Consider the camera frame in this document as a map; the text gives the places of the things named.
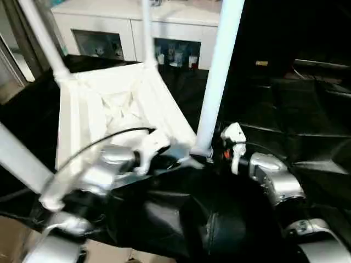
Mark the white plastic table leg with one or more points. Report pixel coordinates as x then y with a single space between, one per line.
41 33
147 27
22 159
219 66

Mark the dark rounded robot body part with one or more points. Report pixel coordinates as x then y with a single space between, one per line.
132 260

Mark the white cabinet with glass doors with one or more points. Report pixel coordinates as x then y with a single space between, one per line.
126 22

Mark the grey curtain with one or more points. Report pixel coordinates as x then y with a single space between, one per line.
27 49

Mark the black plastic mat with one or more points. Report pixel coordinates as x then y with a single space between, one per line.
307 120

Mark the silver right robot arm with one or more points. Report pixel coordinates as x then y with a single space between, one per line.
274 181

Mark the white plastic table top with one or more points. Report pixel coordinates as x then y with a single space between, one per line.
109 93

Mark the black cabinet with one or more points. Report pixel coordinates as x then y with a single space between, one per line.
296 27

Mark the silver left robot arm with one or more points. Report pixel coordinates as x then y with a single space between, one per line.
109 164

